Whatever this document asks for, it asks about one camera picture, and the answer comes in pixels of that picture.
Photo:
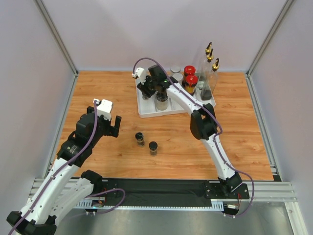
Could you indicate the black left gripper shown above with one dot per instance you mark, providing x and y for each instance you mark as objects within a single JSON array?
[{"x": 111, "y": 130}]

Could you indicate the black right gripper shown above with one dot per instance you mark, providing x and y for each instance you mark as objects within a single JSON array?
[{"x": 146, "y": 87}]

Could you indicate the black-lid jar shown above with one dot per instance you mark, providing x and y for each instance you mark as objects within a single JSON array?
[{"x": 161, "y": 101}]

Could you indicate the small black-cap spice bottle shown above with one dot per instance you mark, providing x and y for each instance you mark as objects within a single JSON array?
[{"x": 140, "y": 139}]

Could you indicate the tall jar white beads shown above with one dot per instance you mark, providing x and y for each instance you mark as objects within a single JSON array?
[{"x": 179, "y": 77}]

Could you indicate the white-contents jar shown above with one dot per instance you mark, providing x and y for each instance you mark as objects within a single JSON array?
[{"x": 175, "y": 69}]

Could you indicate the red-lid sauce jar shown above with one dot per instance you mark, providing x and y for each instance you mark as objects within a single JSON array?
[
  {"x": 190, "y": 84},
  {"x": 189, "y": 70}
]

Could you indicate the tall bottle dark contents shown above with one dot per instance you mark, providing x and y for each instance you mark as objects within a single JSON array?
[{"x": 203, "y": 66}]

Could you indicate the clear oil bottle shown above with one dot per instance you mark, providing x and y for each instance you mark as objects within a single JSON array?
[{"x": 205, "y": 71}]

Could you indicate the oil bottle with dark sauce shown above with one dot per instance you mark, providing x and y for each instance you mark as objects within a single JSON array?
[{"x": 210, "y": 82}]

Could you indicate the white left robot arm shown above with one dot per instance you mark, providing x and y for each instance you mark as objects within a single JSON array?
[{"x": 48, "y": 206}]

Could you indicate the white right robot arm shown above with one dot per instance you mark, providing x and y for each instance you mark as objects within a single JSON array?
[{"x": 203, "y": 123}]

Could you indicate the white divided tray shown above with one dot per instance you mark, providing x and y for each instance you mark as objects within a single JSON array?
[{"x": 176, "y": 107}]

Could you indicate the black base cloth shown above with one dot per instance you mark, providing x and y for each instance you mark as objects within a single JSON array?
[{"x": 161, "y": 193}]

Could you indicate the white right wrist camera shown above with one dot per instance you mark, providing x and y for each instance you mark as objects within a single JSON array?
[{"x": 140, "y": 74}]

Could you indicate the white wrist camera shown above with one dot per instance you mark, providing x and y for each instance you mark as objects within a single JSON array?
[
  {"x": 140, "y": 74},
  {"x": 103, "y": 108}
]

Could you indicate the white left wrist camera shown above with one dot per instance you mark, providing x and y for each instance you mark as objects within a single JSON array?
[{"x": 103, "y": 108}]

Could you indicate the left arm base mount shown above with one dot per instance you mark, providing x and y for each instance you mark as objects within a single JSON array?
[{"x": 104, "y": 199}]

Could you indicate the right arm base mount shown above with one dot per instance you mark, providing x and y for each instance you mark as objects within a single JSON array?
[{"x": 229, "y": 189}]

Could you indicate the aluminium frame rail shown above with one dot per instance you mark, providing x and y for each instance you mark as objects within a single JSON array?
[{"x": 260, "y": 191}]

